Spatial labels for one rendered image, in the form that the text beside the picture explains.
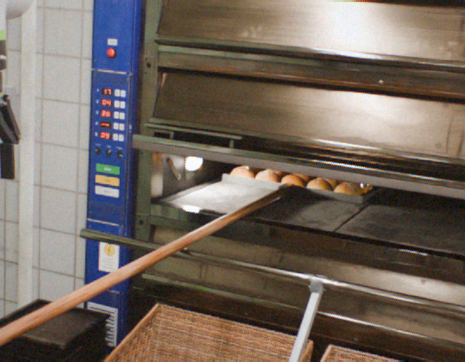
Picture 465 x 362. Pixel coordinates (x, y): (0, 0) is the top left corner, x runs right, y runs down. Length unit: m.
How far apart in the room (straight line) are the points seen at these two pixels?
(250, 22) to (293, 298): 0.85
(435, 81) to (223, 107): 0.64
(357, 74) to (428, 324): 0.75
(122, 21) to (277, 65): 0.53
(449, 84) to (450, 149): 0.18
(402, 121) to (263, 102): 0.43
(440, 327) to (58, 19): 1.56
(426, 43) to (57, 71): 1.23
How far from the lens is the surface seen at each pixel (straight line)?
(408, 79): 2.27
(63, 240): 2.84
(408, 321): 2.39
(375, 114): 2.30
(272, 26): 2.37
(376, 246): 2.36
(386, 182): 2.16
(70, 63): 2.72
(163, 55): 2.54
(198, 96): 2.49
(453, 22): 2.26
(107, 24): 2.60
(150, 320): 2.64
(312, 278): 2.03
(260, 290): 2.50
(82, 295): 1.75
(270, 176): 2.96
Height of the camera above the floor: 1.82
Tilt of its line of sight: 12 degrees down
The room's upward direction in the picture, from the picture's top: 4 degrees clockwise
